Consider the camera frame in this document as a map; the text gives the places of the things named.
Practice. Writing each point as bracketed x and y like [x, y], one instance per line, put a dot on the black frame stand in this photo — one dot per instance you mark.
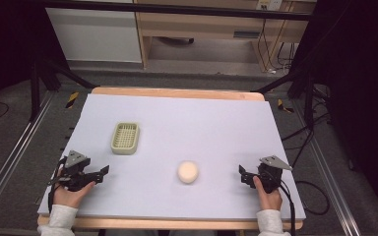
[308, 98]
[35, 95]

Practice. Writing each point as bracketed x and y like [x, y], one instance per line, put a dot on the white power strip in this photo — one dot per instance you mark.
[269, 4]

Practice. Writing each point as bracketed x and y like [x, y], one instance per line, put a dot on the light wooden desk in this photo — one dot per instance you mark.
[197, 24]

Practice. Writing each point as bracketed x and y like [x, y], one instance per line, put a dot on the yellow black striped tape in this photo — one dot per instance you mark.
[72, 100]
[284, 106]

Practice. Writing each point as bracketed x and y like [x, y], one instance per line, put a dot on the dark curtain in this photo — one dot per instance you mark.
[361, 82]
[3, 39]

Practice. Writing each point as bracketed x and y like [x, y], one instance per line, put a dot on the pale green soap dish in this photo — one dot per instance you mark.
[125, 138]

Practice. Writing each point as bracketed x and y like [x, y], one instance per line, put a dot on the black horizontal frame bar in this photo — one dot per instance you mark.
[177, 9]

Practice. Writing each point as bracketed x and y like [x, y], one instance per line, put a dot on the white cabinet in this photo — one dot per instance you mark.
[95, 36]

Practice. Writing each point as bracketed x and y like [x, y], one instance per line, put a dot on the round cream soap bar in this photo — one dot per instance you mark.
[187, 171]

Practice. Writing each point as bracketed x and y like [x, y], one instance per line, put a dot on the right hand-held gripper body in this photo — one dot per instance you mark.
[270, 175]

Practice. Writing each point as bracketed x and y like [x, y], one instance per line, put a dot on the pale lilac table sheet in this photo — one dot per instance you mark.
[183, 131]

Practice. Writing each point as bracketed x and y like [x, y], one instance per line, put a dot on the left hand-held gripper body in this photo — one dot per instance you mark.
[75, 178]

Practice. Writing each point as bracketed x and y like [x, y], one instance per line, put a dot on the person's right hand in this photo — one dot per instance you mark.
[270, 199]

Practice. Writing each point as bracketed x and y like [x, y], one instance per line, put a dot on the wooden table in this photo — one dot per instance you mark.
[177, 92]

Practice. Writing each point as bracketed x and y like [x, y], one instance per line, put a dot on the metal floor rail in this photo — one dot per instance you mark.
[331, 177]
[16, 154]

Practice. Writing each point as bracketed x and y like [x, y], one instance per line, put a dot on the person's left hand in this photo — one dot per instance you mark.
[69, 196]

